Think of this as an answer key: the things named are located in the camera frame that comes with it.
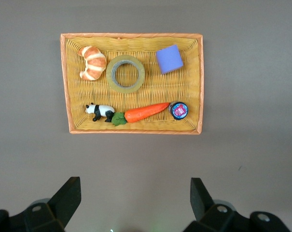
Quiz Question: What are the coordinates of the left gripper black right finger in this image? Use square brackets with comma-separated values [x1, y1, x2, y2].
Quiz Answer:
[184, 178, 251, 232]

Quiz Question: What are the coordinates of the small jar blue lid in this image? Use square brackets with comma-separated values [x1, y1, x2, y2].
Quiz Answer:
[168, 101, 191, 121]

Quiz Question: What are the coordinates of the orange woven basket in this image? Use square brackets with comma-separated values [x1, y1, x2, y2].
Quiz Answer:
[60, 32, 204, 135]

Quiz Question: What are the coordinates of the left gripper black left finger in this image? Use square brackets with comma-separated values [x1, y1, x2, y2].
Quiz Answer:
[24, 176, 82, 232]

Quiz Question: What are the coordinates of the clear tape roll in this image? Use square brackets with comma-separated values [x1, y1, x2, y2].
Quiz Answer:
[105, 55, 146, 94]

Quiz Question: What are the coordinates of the purple foam block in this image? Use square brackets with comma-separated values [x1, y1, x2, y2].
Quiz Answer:
[155, 44, 184, 74]

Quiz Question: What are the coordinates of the brown table cloth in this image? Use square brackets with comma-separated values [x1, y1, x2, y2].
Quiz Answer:
[0, 0, 292, 232]

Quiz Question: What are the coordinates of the toy croissant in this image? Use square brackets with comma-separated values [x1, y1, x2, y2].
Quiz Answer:
[78, 45, 107, 81]

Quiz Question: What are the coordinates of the toy panda figure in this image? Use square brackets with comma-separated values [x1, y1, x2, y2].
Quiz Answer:
[85, 103, 115, 123]

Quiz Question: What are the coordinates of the toy carrot with leaves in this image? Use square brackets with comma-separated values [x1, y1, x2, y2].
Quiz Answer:
[111, 102, 170, 127]

